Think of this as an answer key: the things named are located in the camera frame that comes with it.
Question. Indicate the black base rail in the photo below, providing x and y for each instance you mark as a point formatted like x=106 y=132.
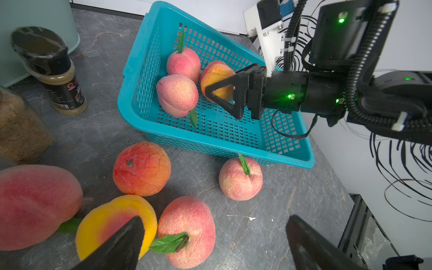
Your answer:
x=366 y=244

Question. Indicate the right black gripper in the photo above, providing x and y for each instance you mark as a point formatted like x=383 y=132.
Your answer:
x=320 y=93

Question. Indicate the mint green toaster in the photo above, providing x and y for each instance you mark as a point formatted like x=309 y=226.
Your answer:
x=53 y=15

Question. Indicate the silver lid spice jar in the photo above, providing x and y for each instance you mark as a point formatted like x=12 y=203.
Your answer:
x=24 y=137

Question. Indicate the black lid spice bottle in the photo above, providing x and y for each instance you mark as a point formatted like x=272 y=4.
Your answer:
x=45 y=56

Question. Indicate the orange red wrinkled peach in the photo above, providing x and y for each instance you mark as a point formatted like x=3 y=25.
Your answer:
x=142 y=169

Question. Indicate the orange yellow peach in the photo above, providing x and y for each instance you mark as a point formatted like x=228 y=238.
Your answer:
x=217 y=71

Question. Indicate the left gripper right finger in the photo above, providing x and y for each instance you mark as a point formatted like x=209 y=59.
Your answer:
x=311 y=251

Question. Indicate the yellow peach red spot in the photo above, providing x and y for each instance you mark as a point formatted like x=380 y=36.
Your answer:
x=104 y=221

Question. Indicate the pink peach with leaf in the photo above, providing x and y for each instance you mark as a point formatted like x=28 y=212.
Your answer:
x=186 y=232

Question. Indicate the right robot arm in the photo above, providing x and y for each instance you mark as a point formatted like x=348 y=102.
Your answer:
x=348 y=40

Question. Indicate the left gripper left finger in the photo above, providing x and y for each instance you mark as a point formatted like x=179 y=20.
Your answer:
x=120 y=251

